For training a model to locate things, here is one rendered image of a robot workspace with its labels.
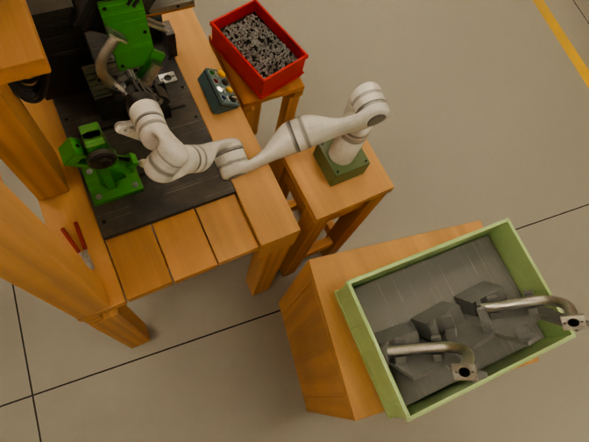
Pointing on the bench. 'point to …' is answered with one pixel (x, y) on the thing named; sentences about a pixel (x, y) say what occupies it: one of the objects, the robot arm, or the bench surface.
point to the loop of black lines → (28, 93)
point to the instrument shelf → (19, 44)
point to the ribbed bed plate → (101, 81)
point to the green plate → (122, 16)
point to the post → (59, 292)
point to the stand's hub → (102, 159)
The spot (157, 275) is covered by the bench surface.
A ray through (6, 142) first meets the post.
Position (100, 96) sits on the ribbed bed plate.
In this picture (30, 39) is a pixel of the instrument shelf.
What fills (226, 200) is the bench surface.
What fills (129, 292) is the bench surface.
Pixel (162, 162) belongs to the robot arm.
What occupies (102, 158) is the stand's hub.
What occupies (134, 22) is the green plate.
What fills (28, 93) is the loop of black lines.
